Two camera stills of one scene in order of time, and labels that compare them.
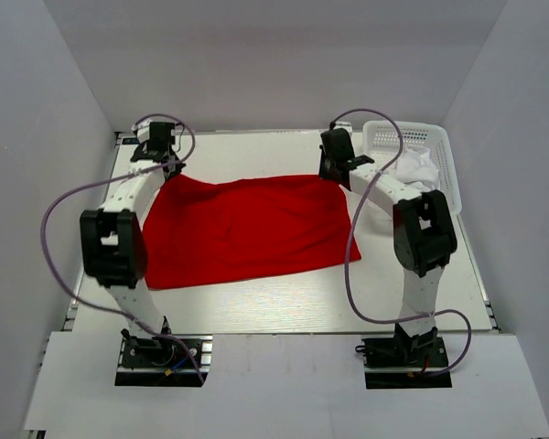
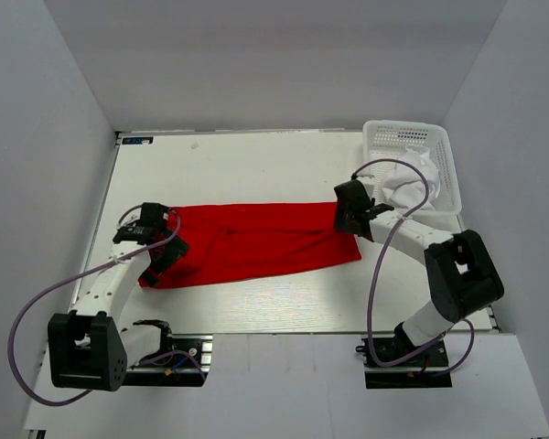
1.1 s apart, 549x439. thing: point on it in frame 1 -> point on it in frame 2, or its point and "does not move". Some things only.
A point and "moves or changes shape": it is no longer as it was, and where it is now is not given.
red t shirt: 199,231 moves or changes shape
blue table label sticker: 130,141 does not move
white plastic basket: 382,140 does not move
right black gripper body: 327,164 -> 342,219
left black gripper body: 178,164 -> 173,249
